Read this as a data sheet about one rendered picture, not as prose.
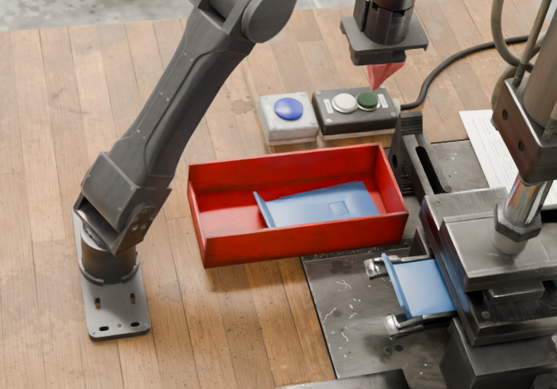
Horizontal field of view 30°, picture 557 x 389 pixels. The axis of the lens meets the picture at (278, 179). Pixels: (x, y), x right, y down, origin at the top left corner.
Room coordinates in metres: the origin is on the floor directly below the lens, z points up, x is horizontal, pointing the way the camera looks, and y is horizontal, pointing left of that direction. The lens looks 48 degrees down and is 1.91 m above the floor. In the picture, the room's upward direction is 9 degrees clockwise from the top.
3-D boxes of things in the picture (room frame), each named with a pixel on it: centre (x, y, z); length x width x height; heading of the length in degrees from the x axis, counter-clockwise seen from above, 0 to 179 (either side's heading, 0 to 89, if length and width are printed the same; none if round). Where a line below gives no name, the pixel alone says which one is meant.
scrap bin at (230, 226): (0.84, -0.03, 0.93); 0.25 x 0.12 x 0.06; 110
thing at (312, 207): (0.84, -0.06, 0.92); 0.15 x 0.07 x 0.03; 117
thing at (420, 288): (0.71, -0.21, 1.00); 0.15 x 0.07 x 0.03; 110
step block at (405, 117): (0.94, -0.16, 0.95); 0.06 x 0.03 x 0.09; 20
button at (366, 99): (1.04, -0.10, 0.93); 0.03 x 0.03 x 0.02
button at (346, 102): (1.02, -0.07, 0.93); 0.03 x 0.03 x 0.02
